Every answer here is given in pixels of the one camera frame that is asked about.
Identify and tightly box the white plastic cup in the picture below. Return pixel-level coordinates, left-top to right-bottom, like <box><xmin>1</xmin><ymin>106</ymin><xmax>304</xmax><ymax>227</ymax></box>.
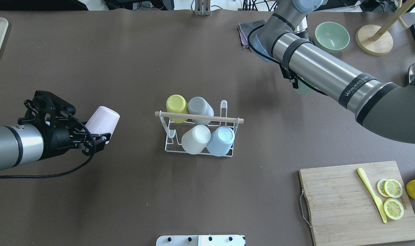
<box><xmin>182</xmin><ymin>125</ymin><xmax>211</xmax><ymax>154</ymax></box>

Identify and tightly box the grey folded cloth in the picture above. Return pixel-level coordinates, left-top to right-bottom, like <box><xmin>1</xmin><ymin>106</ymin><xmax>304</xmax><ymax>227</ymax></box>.
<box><xmin>238</xmin><ymin>19</ymin><xmax>267</xmax><ymax>49</ymax></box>

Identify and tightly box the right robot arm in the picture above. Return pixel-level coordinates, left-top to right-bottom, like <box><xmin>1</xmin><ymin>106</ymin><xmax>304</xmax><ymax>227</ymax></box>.
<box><xmin>248</xmin><ymin>0</ymin><xmax>415</xmax><ymax>144</ymax></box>

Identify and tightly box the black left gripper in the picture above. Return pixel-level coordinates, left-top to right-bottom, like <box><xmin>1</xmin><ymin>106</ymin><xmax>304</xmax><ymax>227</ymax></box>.
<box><xmin>17</xmin><ymin>90</ymin><xmax>111</xmax><ymax>160</ymax></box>

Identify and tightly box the green plastic cup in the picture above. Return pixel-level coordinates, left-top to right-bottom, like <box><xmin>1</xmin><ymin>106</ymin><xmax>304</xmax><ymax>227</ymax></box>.
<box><xmin>293</xmin><ymin>80</ymin><xmax>315</xmax><ymax>95</ymax></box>

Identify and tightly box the pink plastic cup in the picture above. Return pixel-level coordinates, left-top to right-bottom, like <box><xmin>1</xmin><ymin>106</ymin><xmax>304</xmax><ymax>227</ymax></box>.
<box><xmin>85</xmin><ymin>106</ymin><xmax>120</xmax><ymax>136</ymax></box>

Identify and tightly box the yellow plastic knife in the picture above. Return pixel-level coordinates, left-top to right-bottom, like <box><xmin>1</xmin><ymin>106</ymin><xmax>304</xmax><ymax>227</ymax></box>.
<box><xmin>356</xmin><ymin>168</ymin><xmax>387</xmax><ymax>223</ymax></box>

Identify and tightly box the lemon slice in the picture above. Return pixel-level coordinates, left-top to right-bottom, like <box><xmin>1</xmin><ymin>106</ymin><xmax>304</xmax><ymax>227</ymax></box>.
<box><xmin>383</xmin><ymin>198</ymin><xmax>404</xmax><ymax>220</ymax></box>
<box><xmin>376</xmin><ymin>179</ymin><xmax>403</xmax><ymax>198</ymax></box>

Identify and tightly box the yellow plastic cup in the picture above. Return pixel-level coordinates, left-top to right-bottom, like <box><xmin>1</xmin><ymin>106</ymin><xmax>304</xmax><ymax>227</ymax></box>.
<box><xmin>166</xmin><ymin>94</ymin><xmax>189</xmax><ymax>114</ymax></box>

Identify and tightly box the lemon slice lower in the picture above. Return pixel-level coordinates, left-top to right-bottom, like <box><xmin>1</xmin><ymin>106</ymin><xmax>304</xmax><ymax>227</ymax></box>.
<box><xmin>383</xmin><ymin>198</ymin><xmax>404</xmax><ymax>220</ymax></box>

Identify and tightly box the wooden mug tree stand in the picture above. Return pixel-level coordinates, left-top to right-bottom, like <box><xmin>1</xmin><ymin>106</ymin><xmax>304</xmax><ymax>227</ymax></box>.
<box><xmin>355</xmin><ymin>0</ymin><xmax>415</xmax><ymax>56</ymax></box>

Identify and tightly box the green bowl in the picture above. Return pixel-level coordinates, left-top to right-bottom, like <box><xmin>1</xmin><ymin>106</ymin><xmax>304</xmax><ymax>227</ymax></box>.
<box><xmin>314</xmin><ymin>22</ymin><xmax>350</xmax><ymax>54</ymax></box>

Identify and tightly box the lemon slice upper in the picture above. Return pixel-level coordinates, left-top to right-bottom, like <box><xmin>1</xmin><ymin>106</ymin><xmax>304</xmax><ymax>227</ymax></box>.
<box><xmin>376</xmin><ymin>179</ymin><xmax>403</xmax><ymax>198</ymax></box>

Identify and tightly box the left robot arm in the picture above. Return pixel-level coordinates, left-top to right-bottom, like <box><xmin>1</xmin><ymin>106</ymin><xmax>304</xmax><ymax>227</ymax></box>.
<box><xmin>0</xmin><ymin>91</ymin><xmax>120</xmax><ymax>170</ymax></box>

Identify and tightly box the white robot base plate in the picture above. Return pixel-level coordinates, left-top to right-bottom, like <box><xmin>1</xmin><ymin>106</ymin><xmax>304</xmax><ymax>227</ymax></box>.
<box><xmin>156</xmin><ymin>234</ymin><xmax>246</xmax><ymax>246</ymax></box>

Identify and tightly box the white wire cup holder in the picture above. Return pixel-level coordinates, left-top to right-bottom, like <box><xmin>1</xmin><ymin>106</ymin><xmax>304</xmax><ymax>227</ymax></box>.
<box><xmin>155</xmin><ymin>100</ymin><xmax>244</xmax><ymax>154</ymax></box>

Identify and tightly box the light blue plastic cup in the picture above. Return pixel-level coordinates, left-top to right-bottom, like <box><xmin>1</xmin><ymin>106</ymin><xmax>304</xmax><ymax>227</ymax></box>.
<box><xmin>206</xmin><ymin>126</ymin><xmax>235</xmax><ymax>156</ymax></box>

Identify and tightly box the grey plastic cup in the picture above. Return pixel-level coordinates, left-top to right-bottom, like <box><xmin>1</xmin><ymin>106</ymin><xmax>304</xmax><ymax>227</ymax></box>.
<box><xmin>187</xmin><ymin>96</ymin><xmax>214</xmax><ymax>116</ymax></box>

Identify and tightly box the bamboo cutting board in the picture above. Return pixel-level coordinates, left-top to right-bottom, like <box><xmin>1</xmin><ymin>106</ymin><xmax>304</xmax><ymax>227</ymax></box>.
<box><xmin>299</xmin><ymin>161</ymin><xmax>415</xmax><ymax>246</ymax></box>

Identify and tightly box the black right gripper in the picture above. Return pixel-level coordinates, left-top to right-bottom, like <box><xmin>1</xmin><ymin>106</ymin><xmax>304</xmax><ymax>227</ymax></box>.
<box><xmin>279</xmin><ymin>65</ymin><xmax>299</xmax><ymax>89</ymax></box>

